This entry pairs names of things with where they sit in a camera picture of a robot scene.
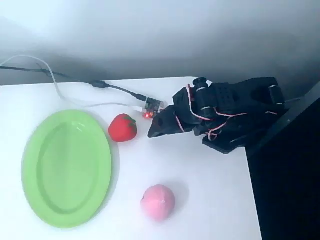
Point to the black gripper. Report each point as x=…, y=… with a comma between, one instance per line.
x=167, y=120

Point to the pink toy peach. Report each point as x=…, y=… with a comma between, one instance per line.
x=157, y=202

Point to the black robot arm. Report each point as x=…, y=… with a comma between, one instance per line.
x=240, y=105

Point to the green oval plastic plate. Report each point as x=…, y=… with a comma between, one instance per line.
x=66, y=168

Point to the small controller circuit board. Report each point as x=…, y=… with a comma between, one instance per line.
x=152, y=107

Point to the red toy strawberry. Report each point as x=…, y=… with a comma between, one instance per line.
x=122, y=128

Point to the dark grey diagonal bar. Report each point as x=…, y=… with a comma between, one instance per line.
x=280, y=125

